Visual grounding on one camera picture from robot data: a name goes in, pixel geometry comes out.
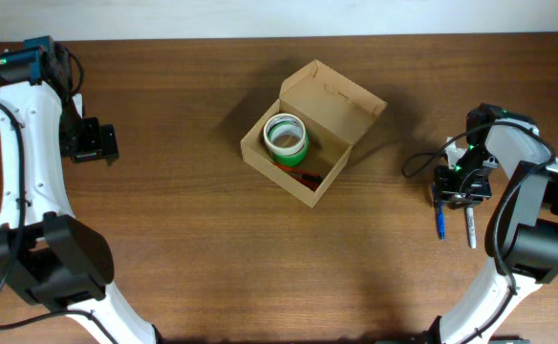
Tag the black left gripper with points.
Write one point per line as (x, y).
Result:
(101, 142)

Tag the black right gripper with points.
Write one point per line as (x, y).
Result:
(446, 191)

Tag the blue pen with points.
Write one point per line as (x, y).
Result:
(440, 223)

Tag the brown cardboard box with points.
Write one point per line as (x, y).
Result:
(336, 112)

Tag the orange utility knife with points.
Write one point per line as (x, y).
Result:
(311, 180)

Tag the green tape roll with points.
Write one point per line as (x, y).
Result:
(294, 159)

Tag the cream masking tape roll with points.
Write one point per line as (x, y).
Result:
(284, 134)

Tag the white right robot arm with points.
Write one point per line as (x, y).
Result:
(521, 240)

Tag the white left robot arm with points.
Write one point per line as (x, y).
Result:
(47, 256)

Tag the black and white marker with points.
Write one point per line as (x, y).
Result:
(471, 227)

